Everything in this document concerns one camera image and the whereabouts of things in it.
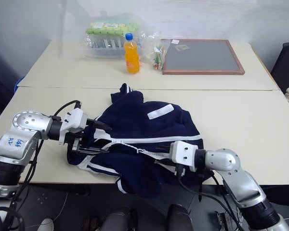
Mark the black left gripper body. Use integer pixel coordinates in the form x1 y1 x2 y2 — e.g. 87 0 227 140
66 117 95 154

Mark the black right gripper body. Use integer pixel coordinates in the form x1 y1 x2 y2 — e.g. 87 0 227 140
165 144 178 170

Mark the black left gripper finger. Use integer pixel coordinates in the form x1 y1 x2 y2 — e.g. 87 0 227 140
92 119 113 131
78 147 111 155

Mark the navy jacket with white stripes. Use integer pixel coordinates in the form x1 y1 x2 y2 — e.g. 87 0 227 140
66 83 213 199

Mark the dark rounded shape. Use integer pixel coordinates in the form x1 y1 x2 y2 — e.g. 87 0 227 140
100 206 138 231
167 204 194 231

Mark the orange drink bottle blue cap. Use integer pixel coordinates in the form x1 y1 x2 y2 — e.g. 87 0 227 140
123 33 143 74

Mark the blue plastic object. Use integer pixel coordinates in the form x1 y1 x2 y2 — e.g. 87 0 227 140
14 76 25 93

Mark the white floor object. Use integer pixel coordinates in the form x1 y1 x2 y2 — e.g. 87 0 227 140
37 217 55 231

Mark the clear bag of coloured pieces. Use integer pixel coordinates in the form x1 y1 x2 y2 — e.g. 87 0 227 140
144 31 171 71

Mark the clear box of green-capped tubes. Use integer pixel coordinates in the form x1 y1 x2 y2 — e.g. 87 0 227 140
82 21 145 60

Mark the wood-framed blackboard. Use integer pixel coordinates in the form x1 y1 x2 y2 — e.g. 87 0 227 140
161 38 246 76

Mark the black office chair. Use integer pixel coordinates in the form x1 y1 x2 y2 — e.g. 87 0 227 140
270 41 289 95

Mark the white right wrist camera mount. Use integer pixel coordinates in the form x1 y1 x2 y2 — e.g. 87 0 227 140
169 141 199 173

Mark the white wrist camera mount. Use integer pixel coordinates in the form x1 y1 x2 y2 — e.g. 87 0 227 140
169 141 199 173
58 108 89 146

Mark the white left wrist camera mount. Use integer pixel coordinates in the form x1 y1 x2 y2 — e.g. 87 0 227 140
58 108 89 146

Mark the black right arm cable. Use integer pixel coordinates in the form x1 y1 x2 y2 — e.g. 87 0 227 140
174 164 244 231

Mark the black cable coil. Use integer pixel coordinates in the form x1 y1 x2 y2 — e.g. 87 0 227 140
0 206 26 231

